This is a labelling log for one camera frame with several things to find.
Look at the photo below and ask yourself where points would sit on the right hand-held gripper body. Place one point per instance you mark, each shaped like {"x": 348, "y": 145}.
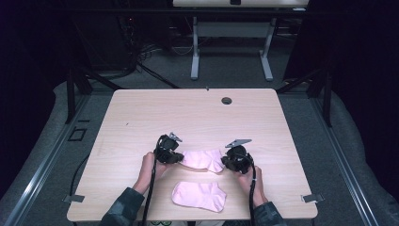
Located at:
{"x": 240, "y": 158}

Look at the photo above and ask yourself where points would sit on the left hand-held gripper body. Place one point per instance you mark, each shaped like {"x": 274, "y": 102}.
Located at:
{"x": 167, "y": 150}

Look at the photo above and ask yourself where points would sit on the pink sock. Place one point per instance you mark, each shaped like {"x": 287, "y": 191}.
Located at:
{"x": 200, "y": 196}
{"x": 202, "y": 159}

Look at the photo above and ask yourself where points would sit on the person's right hand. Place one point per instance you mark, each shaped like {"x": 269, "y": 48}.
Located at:
{"x": 255, "y": 185}

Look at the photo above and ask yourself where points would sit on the person's left hand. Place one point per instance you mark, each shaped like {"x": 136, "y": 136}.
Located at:
{"x": 146, "y": 172}

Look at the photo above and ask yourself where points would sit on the dark equipment cabinet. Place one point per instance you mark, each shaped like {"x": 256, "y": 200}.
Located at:
{"x": 103, "y": 40}

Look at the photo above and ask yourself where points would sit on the white desk with metal legs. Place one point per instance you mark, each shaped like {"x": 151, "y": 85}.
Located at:
{"x": 232, "y": 29}

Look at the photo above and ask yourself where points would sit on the grey metal table bracket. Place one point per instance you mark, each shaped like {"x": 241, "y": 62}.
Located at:
{"x": 74, "y": 198}
{"x": 312, "y": 198}

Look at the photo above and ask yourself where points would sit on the aluminium floor rail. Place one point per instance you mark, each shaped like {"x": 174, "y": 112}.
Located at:
{"x": 40, "y": 169}
{"x": 345, "y": 169}

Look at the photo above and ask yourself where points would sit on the black metal frame stand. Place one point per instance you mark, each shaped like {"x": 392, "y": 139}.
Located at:
{"x": 327, "y": 97}
{"x": 70, "y": 94}

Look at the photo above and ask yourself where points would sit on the black horizontal frame bar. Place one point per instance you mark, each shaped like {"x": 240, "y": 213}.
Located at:
{"x": 188, "y": 11}

